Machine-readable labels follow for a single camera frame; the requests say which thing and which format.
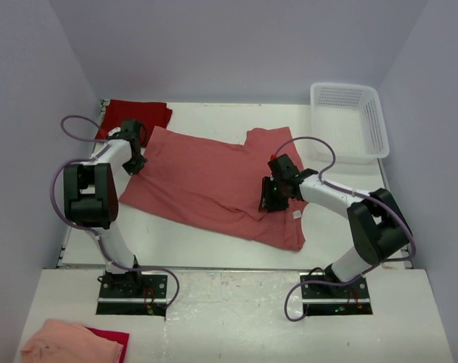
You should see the salmon pink t shirt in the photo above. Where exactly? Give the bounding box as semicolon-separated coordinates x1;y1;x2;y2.
120;127;306;251

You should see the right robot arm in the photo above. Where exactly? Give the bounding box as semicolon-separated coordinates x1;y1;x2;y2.
259;154;412;297

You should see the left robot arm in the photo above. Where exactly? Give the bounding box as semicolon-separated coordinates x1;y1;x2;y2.
61;119;148;297

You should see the folded dark red shirt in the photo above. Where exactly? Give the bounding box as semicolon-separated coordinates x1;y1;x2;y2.
95;99;173;147

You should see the white plastic basket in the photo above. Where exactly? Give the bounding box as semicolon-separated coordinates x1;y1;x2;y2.
310;82;390;164

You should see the folded red shirt front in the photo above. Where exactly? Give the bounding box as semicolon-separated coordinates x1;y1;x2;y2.
87;327;129;363

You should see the folded light pink shirt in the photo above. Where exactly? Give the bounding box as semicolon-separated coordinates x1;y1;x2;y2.
20;319;123;362

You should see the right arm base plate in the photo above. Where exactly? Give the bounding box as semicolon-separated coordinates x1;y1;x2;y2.
300;271;373;317

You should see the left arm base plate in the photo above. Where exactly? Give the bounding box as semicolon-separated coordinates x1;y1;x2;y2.
96;272;167;318

